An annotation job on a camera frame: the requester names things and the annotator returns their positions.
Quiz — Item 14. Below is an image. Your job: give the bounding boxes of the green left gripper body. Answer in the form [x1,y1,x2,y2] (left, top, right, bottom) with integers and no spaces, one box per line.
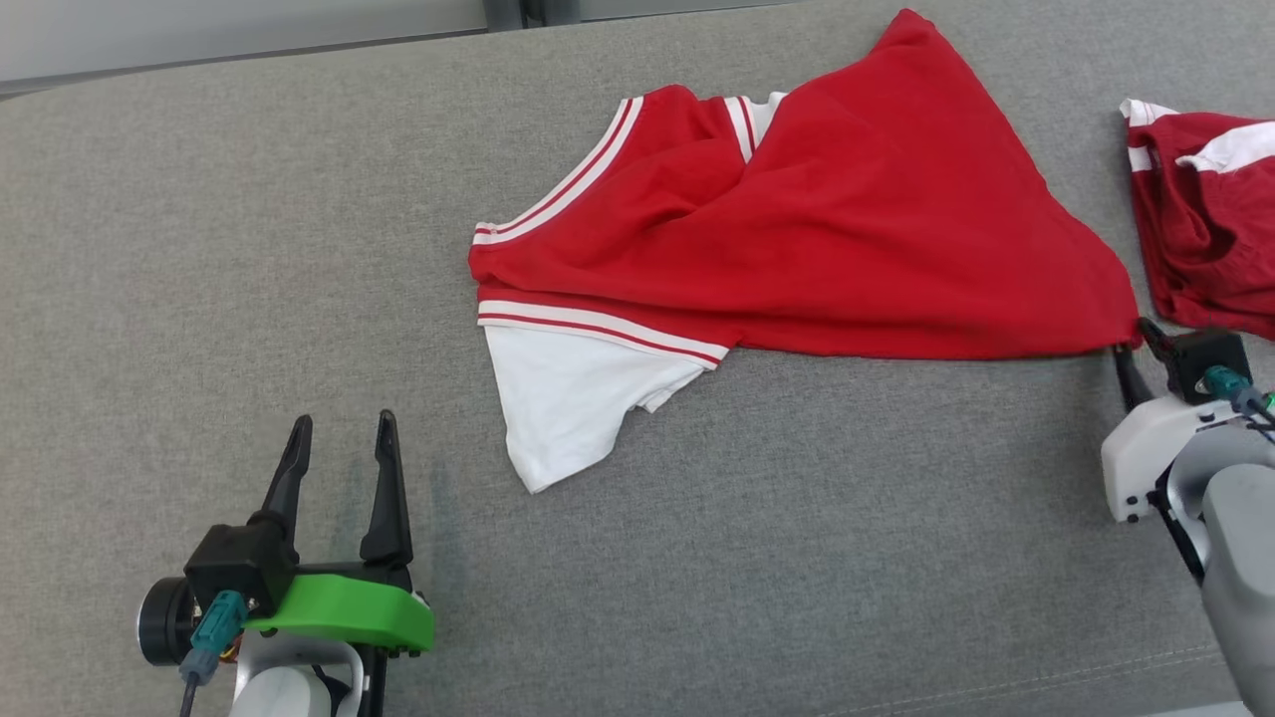
[136,558,437,667]

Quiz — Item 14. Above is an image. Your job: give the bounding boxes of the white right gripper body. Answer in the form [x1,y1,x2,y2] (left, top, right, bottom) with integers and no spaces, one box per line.
[1100,392,1247,525]

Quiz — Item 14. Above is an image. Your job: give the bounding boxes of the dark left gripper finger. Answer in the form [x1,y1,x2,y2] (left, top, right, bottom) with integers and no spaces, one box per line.
[360,408,415,565]
[248,414,314,545]

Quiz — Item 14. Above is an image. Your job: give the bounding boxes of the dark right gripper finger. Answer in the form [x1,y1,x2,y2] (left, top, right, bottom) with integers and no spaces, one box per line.
[1112,344,1155,413]
[1137,317,1180,381]

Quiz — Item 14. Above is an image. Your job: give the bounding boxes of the red shorts with white stripe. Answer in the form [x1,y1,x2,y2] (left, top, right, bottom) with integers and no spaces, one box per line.
[1119,98,1275,342]

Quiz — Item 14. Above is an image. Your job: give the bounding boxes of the red jersey with white sleeves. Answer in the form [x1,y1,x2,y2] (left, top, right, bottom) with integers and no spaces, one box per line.
[468,8,1142,496]

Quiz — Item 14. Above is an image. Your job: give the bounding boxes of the teal right cable connector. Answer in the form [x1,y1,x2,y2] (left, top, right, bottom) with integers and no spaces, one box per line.
[1200,364,1271,414]

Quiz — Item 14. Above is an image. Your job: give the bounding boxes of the teal cable connector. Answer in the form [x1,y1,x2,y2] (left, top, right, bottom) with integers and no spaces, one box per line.
[1200,364,1271,414]
[179,590,248,686]

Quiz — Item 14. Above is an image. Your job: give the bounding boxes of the teal left cable connector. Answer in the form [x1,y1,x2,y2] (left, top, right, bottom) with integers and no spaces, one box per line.
[179,590,248,686]

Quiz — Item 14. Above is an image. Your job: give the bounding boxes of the grey partition frame post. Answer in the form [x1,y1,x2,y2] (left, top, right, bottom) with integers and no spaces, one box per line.
[483,0,581,31]

